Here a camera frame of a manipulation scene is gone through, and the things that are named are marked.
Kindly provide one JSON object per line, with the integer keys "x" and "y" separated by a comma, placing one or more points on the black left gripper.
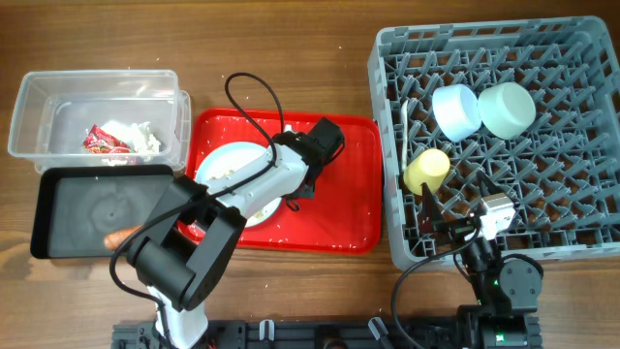
{"x": 307, "y": 193}

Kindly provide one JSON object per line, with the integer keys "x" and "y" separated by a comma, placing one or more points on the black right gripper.
{"x": 458, "y": 229}

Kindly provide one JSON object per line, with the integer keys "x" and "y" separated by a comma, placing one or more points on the yellow plastic cup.
{"x": 430, "y": 167}

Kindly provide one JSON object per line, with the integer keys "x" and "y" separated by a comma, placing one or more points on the light blue bowl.
{"x": 456, "y": 111}

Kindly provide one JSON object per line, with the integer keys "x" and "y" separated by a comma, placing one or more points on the green bowl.
{"x": 507, "y": 110}

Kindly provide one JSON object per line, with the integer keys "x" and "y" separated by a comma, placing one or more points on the white plastic spoon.
{"x": 404, "y": 118}

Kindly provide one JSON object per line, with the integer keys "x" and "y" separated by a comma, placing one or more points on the white tissue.
{"x": 138, "y": 138}

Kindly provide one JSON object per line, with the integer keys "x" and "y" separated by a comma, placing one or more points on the orange carrot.
{"x": 113, "y": 240}

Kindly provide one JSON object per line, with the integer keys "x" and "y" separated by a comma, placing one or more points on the red snack wrapper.
{"x": 100, "y": 142}

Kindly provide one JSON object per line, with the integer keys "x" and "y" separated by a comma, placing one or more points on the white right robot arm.
{"x": 507, "y": 288}

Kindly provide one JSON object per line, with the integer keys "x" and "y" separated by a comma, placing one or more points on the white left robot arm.
{"x": 182, "y": 251}

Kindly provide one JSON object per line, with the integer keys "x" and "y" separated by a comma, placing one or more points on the grey dishwasher rack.
{"x": 562, "y": 172}

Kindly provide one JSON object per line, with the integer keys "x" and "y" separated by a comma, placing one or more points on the red plastic tray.
{"x": 345, "y": 215}

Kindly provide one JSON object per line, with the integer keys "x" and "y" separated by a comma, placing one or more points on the black plastic bin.
{"x": 78, "y": 207}

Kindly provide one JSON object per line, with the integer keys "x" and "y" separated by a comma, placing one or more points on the clear plastic bin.
{"x": 55, "y": 110}

